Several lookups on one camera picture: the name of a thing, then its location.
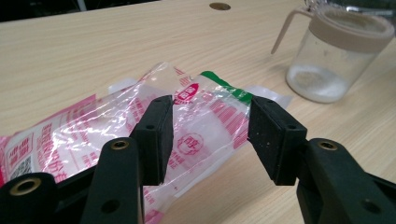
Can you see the clear plastic bag pink print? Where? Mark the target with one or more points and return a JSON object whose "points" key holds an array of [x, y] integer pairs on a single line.
{"points": [[211, 124]]}

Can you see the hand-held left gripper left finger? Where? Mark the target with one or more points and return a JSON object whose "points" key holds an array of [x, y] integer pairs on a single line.
{"points": [[152, 149]]}

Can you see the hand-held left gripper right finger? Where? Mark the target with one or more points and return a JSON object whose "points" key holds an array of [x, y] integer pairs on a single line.
{"points": [[280, 146]]}

